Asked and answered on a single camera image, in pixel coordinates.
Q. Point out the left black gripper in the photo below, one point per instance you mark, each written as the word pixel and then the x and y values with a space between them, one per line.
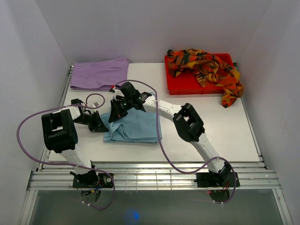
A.
pixel 100 126

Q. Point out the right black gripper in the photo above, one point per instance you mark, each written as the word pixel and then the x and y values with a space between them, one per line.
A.
pixel 116 113

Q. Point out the light blue trousers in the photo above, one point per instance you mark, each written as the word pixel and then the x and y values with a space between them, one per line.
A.
pixel 136 127

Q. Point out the orange camouflage trousers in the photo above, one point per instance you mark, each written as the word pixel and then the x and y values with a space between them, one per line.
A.
pixel 208 68

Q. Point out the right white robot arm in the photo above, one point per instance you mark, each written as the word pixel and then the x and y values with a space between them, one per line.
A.
pixel 188 124

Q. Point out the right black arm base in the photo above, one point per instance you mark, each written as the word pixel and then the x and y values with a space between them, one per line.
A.
pixel 218 184

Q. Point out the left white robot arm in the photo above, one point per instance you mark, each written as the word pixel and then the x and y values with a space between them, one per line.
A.
pixel 60 135

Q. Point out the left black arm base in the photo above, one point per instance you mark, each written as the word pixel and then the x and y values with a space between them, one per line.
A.
pixel 103 181

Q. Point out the folded purple trousers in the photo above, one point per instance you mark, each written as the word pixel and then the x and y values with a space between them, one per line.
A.
pixel 99 75

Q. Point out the red plastic tray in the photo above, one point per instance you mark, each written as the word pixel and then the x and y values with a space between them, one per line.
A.
pixel 187 84

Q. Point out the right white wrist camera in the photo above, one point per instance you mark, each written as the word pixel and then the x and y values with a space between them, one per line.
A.
pixel 115 91

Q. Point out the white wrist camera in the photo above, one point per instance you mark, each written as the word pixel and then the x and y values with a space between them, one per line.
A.
pixel 95 105
pixel 115 91

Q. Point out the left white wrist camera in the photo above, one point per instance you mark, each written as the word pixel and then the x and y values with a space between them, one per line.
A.
pixel 95 105

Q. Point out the aluminium rail frame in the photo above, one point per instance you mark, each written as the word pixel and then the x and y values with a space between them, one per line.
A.
pixel 148 190

